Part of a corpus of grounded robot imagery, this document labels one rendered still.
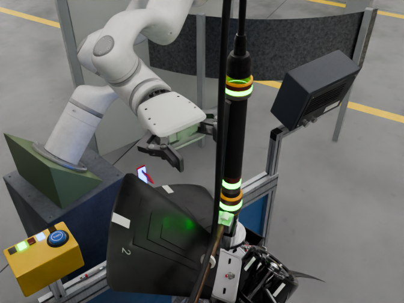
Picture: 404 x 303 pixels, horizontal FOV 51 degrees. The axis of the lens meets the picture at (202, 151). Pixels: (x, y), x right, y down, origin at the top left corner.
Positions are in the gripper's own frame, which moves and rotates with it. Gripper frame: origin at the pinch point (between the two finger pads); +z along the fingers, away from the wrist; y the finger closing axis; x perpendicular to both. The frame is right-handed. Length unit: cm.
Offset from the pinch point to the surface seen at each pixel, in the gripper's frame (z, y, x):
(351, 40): -104, -176, -81
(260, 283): 14.4, -3.0, -24.3
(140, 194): -4.0, 10.4, -7.9
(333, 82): -30, -70, -30
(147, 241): 4.1, 13.6, -9.9
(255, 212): -34, -46, -83
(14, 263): -30, 36, -41
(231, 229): 6.7, -1.6, -15.1
